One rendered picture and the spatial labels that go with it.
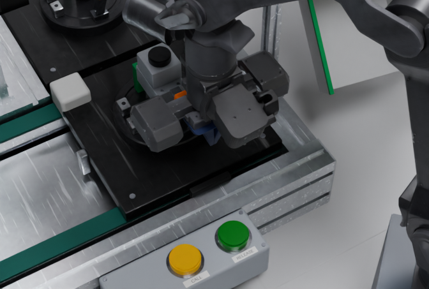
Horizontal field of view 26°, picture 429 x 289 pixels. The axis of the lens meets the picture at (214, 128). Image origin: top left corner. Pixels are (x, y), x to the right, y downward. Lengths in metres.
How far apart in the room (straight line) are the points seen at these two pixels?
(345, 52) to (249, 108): 0.32
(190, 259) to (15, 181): 0.30
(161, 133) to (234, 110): 0.09
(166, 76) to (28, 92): 0.25
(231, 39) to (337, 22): 0.37
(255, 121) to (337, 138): 0.41
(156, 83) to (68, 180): 0.20
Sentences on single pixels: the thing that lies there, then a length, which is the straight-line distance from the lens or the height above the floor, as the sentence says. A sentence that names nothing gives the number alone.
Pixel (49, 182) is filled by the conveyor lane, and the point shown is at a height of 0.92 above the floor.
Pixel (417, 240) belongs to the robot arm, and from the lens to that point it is 0.97.
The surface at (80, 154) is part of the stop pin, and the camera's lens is 1.27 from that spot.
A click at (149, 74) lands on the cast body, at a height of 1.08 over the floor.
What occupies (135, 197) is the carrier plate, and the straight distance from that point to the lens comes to 1.22.
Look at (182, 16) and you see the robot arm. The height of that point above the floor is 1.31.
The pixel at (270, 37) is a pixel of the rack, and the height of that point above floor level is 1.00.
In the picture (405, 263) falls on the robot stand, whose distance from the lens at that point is 1.08.
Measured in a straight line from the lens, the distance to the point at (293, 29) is 1.57.
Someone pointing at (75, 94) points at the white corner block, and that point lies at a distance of 1.31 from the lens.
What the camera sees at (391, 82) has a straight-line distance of 1.51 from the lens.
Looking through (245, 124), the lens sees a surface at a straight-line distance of 1.02.
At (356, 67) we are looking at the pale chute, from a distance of 1.32.
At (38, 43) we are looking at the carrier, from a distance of 1.41.
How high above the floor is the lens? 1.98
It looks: 52 degrees down
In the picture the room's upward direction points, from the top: straight up
